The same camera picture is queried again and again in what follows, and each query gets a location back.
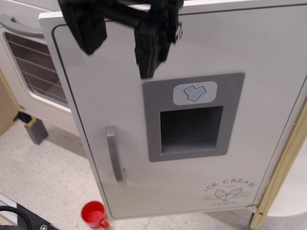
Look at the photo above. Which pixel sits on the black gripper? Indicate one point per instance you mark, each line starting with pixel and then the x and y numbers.
pixel 154 30

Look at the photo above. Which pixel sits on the white toy fridge door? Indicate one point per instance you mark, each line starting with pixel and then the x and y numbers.
pixel 206 132

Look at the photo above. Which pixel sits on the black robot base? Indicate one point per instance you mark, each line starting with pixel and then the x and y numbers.
pixel 21 218

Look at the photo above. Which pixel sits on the white toy oven door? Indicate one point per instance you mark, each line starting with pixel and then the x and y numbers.
pixel 31 76

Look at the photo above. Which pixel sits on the grey kitchen leg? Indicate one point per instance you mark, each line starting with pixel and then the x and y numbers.
pixel 36 131

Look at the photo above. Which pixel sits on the red plastic cup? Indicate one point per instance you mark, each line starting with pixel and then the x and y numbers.
pixel 94 215

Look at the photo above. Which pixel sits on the grey fridge door handle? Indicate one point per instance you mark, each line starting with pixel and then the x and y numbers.
pixel 113 148

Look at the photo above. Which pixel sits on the grey oven door handle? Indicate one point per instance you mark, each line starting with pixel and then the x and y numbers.
pixel 10 24

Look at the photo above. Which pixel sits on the light wooden side post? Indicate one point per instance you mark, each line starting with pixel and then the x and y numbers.
pixel 289 154

